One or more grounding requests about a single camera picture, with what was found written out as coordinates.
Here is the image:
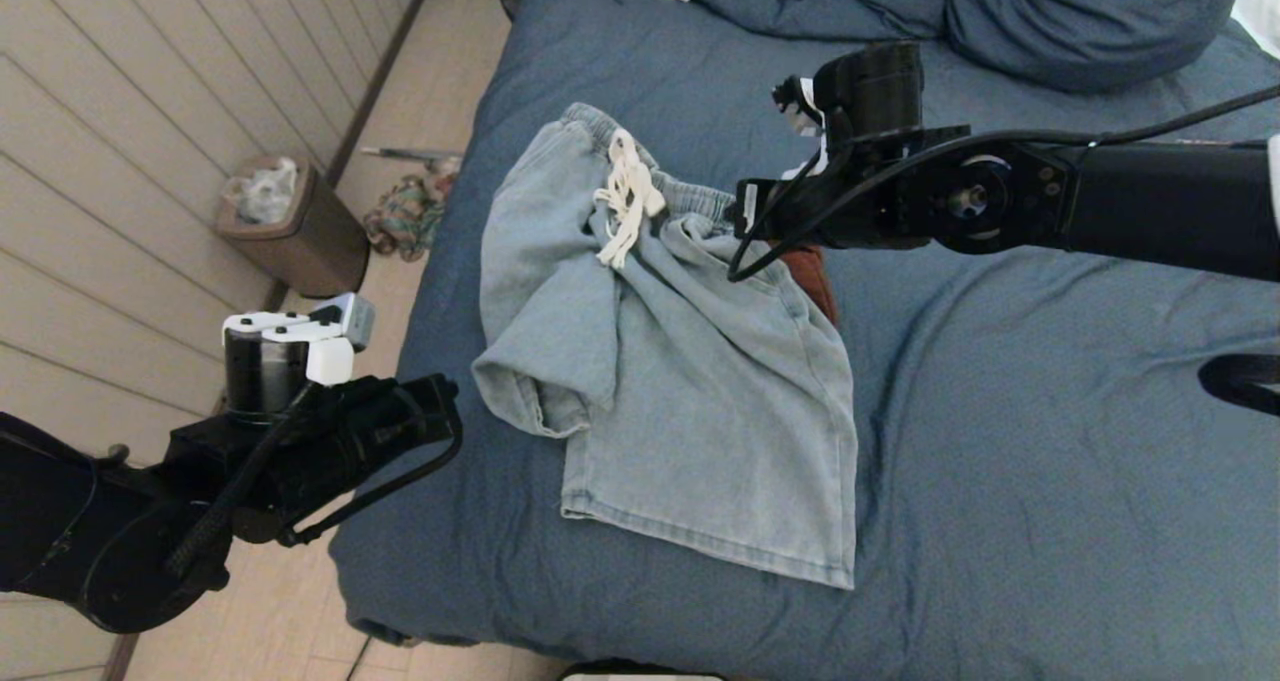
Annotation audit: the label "light blue denim shorts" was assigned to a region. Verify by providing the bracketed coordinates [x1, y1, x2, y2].
[472, 103, 861, 592]

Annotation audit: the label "rust brown folded garment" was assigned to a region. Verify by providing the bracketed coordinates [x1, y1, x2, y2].
[780, 246, 839, 327]

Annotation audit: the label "bunched blue duvet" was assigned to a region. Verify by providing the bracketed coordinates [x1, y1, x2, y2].
[688, 0, 953, 42]

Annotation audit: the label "brown trash bin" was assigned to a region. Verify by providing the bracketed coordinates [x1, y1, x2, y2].
[217, 156, 372, 300]

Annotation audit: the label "colourful crumpled cloth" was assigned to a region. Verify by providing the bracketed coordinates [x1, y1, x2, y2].
[363, 173, 461, 265]

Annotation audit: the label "white plastic bin bag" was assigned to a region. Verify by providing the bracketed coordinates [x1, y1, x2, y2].
[225, 158, 301, 227]

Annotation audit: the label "blue pillow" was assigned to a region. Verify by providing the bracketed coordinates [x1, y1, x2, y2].
[945, 0, 1253, 94]

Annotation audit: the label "grey metal rod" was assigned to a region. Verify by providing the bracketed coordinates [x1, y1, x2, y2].
[361, 146, 463, 172]

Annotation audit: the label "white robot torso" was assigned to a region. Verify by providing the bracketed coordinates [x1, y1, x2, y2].
[560, 664, 726, 681]

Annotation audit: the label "blue bed sheet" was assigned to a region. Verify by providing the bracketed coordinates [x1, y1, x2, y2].
[330, 0, 1280, 681]

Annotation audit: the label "white pillow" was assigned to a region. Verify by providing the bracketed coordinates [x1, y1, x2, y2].
[1232, 0, 1280, 59]

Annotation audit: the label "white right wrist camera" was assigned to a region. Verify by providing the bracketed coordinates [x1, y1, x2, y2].
[773, 73, 831, 177]

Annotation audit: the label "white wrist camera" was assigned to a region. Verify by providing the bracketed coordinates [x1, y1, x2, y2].
[773, 73, 831, 177]
[222, 293, 377, 387]

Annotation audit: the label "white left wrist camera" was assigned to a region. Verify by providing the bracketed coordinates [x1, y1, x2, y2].
[222, 293, 377, 387]

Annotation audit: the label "thin black looped cable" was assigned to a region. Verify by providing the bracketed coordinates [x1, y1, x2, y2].
[280, 416, 466, 547]

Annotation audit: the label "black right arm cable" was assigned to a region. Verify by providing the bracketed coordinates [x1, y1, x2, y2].
[727, 83, 1280, 284]

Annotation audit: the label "black strap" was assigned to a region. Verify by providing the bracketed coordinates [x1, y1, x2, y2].
[1198, 354, 1280, 419]

